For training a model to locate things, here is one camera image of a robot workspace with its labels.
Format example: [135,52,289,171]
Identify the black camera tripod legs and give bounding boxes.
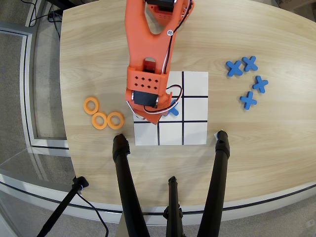
[0,172,316,227]

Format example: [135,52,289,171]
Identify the white metal floor frame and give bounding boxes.
[0,21,71,152]

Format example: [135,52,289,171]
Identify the thin black tripod leg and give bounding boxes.
[162,176,185,237]

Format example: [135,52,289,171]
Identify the orange foam ring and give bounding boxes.
[91,112,109,130]
[83,97,101,115]
[107,112,125,130]

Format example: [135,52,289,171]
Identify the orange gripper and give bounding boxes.
[124,88,174,125]

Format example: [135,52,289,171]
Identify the blue foam cross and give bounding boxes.
[239,91,258,111]
[226,60,244,78]
[164,98,180,117]
[252,75,269,94]
[241,56,259,73]

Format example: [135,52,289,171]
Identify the white tic-tac-toe paper board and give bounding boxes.
[133,71,209,146]

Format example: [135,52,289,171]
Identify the thick black tripod leg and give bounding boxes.
[112,133,151,237]
[197,130,231,237]

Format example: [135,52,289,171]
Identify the black stand cable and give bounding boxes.
[76,192,110,237]

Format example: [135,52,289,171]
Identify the black furniture leg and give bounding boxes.
[45,0,83,11]

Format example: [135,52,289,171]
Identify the slim black stand pole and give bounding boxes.
[36,176,89,237]

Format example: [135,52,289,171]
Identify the black floor cable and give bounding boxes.
[26,0,43,28]
[46,4,62,39]

